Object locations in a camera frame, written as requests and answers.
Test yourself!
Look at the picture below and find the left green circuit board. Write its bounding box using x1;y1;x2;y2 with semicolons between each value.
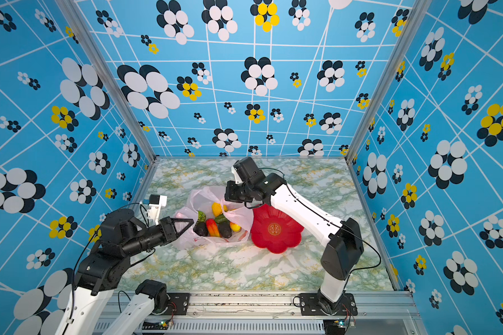
142;320;173;330

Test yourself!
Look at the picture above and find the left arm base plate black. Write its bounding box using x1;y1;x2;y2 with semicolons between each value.
129;293;190;316

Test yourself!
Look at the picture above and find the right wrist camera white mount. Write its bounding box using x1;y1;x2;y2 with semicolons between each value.
231;166;243;184

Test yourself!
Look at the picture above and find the right aluminium corner post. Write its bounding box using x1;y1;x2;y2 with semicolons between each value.
346;0;432;163

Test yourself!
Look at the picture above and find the green lime fruit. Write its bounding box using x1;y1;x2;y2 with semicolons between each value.
215;214;229;224

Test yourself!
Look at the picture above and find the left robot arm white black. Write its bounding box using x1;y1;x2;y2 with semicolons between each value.
56;209;194;334

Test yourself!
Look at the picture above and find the right green circuit board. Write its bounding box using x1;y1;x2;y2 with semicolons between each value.
324;320;350;329

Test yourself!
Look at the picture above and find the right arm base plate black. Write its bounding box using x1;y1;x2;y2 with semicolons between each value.
298;293;359;318

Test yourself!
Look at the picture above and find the aluminium front rail frame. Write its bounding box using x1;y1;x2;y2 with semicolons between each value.
145;291;426;334

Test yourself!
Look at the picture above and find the red yellow mango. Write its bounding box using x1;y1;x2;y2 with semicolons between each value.
230;222;242;233
205;219;221;237

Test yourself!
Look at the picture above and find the left aluminium corner post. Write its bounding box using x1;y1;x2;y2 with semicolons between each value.
56;1;156;164

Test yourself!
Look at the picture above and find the red flower-shaped plate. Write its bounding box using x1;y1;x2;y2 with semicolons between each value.
250;205;304;254

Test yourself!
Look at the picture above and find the pink translucent plastic bag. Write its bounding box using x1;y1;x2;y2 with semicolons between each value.
173;186;254;250

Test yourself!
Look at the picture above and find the green circuit board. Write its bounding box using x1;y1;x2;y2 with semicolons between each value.
142;320;173;330
324;320;350;329

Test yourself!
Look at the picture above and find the orange green papaya fruit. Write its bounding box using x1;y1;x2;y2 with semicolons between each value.
197;211;207;223

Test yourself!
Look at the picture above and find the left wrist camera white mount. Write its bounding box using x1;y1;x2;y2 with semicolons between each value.
148;194;168;225

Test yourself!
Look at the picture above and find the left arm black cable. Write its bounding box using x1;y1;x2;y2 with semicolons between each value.
64;202;156;327

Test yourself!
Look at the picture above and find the aluminium corner post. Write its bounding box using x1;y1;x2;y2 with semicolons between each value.
56;1;156;164
346;0;432;163

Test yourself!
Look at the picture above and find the yellow lemon fruit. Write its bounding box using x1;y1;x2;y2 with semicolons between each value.
212;202;226;217

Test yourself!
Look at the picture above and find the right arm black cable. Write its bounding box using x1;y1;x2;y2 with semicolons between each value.
259;167;382;273

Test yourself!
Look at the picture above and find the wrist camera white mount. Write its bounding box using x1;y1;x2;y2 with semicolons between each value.
231;166;243;184
148;194;168;225

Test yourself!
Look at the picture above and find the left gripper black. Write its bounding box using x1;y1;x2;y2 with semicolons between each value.
124;216;196;258

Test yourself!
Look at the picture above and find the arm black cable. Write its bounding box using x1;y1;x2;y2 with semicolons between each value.
64;202;156;327
259;167;382;273

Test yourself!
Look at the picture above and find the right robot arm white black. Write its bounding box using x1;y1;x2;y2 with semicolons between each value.
224;157;364;315

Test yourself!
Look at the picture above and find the dark avocado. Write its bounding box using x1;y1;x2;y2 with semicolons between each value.
194;221;210;237
218;221;233;239

